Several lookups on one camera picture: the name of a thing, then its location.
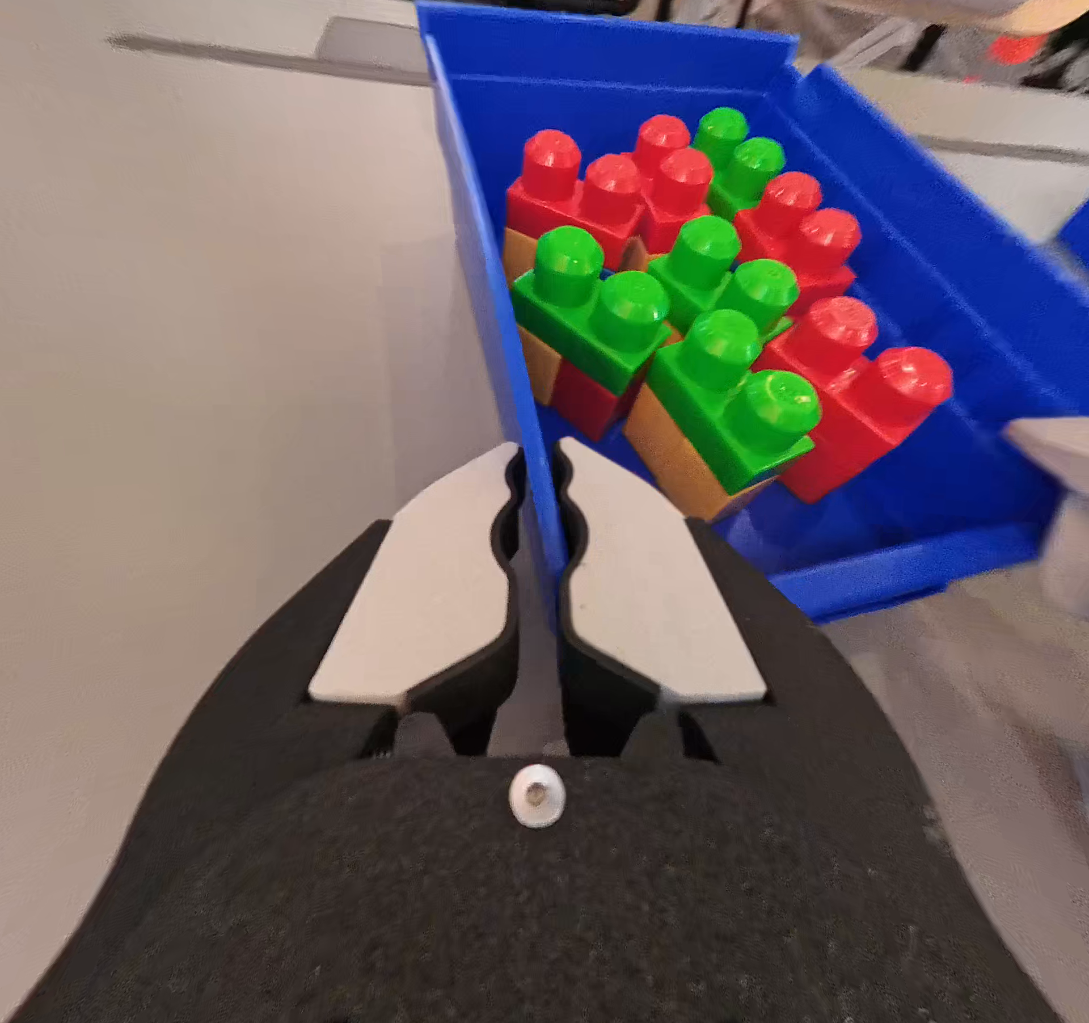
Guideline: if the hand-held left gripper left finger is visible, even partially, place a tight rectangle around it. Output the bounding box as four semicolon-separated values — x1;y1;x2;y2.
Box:
308;443;522;756

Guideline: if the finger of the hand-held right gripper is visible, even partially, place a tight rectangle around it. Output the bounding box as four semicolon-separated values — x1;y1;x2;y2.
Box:
1004;415;1089;498

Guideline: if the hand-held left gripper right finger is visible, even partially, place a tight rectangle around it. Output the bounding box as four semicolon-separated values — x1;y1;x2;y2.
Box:
553;437;769;756

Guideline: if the grey desk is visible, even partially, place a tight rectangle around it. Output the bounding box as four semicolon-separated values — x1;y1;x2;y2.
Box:
0;0;1089;1023

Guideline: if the cluster of stacked toy blocks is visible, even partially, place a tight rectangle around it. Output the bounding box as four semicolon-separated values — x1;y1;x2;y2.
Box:
502;106;955;522

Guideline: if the orange traffic cone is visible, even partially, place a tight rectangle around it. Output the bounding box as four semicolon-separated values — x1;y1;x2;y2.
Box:
989;33;1053;68

